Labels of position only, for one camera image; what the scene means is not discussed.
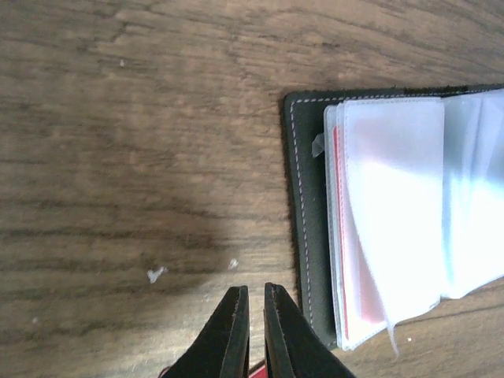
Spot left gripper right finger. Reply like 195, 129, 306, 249
264, 283, 354, 378

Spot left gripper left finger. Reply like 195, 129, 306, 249
161, 286, 250, 378

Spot black leather card holder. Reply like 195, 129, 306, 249
282, 84, 503, 350

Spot red VIP card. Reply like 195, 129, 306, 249
333, 126, 386, 349

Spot red VIP card overlapped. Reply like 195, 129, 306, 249
158, 361, 268, 378

